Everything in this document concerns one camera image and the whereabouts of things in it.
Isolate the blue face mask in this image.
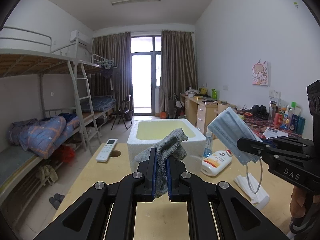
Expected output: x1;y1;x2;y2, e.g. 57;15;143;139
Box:
207;107;263;185

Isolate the white tissue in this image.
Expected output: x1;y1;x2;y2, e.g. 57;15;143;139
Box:
234;173;270;204

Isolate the grey sock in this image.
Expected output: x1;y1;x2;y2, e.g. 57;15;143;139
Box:
133;128;188;198

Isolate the person's right hand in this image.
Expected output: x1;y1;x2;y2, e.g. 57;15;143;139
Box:
290;186;306;218

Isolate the white printed paper sheet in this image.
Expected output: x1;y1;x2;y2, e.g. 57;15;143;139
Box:
263;127;289;139

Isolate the white lotion pump bottle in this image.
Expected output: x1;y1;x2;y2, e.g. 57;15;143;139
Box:
200;150;233;177

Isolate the white remote control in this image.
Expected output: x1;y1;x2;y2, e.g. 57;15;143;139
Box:
95;139;118;163

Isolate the wooden drawer desk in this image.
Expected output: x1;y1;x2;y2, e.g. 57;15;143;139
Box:
180;94;227;135

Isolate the white styrofoam box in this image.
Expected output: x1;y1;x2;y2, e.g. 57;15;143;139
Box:
126;118;207;173

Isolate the black folding chair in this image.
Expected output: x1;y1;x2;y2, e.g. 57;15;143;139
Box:
111;94;131;129

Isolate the blue orange quilt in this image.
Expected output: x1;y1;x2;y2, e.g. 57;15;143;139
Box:
7;113;80;159

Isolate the brown right curtain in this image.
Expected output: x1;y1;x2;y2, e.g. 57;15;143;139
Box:
159;30;197;112

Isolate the brown curtain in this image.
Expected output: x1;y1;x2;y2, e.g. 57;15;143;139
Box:
159;30;197;112
89;32;133;109

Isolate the metal bunk bed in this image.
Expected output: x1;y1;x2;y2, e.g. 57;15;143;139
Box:
1;30;112;205

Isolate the brown left curtain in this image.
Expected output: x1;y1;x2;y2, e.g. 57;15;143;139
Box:
89;32;133;109

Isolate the glass balcony door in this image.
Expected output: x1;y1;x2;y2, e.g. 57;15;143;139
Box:
130;35;162;115

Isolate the white air conditioner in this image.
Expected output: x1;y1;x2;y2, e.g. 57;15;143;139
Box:
69;30;92;46

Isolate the pink cartoon wall picture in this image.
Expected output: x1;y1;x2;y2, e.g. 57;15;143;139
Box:
252;61;269;86

